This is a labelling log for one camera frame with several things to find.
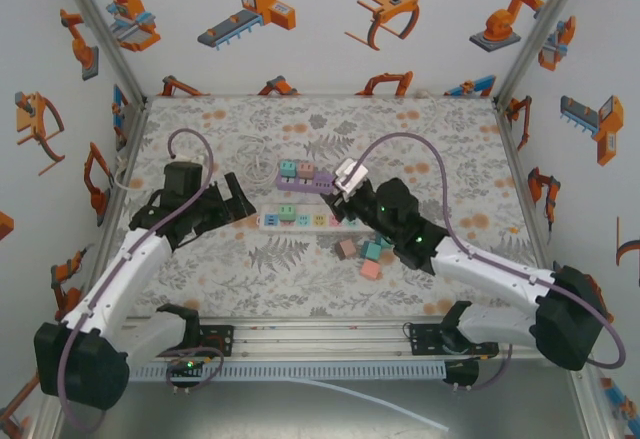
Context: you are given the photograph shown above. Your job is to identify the salmon pink charger plug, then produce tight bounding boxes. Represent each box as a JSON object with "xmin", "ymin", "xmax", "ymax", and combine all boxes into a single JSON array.
[{"xmin": 359, "ymin": 258, "xmax": 384, "ymax": 283}]

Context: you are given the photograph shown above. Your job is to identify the white power strip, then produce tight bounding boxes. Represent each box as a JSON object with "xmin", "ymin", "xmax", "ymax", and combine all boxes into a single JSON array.
[{"xmin": 255, "ymin": 203, "xmax": 364, "ymax": 234}]

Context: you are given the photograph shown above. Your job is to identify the purple power strip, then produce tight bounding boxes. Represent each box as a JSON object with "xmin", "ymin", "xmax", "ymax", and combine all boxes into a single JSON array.
[{"xmin": 273, "ymin": 161, "xmax": 337, "ymax": 195}]

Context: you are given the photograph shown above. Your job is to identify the floral patterned table cover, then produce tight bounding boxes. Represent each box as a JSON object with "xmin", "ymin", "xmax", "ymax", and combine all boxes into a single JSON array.
[{"xmin": 107, "ymin": 94, "xmax": 554, "ymax": 319}]

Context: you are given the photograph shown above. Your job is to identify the white plastic tube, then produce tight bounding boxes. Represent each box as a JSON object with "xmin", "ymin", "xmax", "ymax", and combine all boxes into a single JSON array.
[{"xmin": 299, "ymin": 377, "xmax": 451, "ymax": 434}]

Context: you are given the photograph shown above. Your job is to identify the coiled white cable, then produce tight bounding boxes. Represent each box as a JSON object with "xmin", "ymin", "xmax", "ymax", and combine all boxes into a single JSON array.
[{"xmin": 239, "ymin": 138, "xmax": 281, "ymax": 188}]

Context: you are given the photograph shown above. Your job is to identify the aluminium side rail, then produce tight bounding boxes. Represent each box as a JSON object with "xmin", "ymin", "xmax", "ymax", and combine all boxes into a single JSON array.
[
  {"xmin": 27, "ymin": 101, "xmax": 151, "ymax": 439},
  {"xmin": 493, "ymin": 98, "xmax": 624, "ymax": 439}
]

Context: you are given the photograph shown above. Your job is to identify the white power strip cable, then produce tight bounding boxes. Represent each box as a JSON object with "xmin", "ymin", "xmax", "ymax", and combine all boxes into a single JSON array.
[{"xmin": 413, "ymin": 87, "xmax": 444, "ymax": 135}]

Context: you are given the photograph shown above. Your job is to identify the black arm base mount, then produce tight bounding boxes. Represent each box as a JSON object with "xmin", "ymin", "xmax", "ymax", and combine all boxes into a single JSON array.
[
  {"xmin": 408, "ymin": 301, "xmax": 501, "ymax": 360},
  {"xmin": 154, "ymin": 303, "xmax": 236, "ymax": 360}
]

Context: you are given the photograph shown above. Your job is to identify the aluminium mounting rail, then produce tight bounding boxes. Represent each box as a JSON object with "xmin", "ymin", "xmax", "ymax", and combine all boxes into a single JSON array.
[{"xmin": 122, "ymin": 319, "xmax": 539, "ymax": 360}]

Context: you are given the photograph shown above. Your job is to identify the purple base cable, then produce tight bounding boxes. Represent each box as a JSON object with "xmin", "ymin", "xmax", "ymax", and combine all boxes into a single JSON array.
[
  {"xmin": 167, "ymin": 346, "xmax": 225, "ymax": 396},
  {"xmin": 447, "ymin": 343, "xmax": 514, "ymax": 393}
]

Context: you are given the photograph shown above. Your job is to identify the white slotted cable duct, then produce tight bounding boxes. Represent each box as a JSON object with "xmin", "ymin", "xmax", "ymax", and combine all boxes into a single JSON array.
[{"xmin": 127, "ymin": 361, "xmax": 448, "ymax": 381}]

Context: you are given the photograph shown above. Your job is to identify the aluminium frame post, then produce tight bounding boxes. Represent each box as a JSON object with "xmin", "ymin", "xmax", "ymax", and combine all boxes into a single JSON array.
[
  {"xmin": 52, "ymin": 0, "xmax": 150, "ymax": 108},
  {"xmin": 492, "ymin": 0, "xmax": 594, "ymax": 108}
]

